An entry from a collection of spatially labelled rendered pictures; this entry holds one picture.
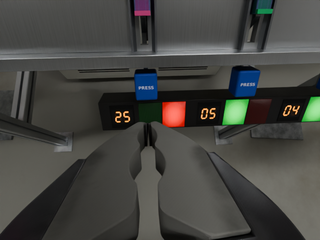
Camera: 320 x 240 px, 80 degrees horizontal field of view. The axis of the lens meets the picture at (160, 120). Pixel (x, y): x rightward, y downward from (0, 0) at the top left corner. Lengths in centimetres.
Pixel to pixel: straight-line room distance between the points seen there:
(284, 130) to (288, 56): 88
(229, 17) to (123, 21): 10
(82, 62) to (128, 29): 5
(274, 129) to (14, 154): 120
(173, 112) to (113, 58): 10
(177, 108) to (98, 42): 12
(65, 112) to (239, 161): 85
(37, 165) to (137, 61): 89
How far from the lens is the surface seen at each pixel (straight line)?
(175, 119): 25
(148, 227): 93
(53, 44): 23
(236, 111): 27
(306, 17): 26
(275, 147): 107
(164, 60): 19
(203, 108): 25
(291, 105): 30
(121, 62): 19
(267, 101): 28
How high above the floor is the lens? 89
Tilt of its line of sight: 76 degrees down
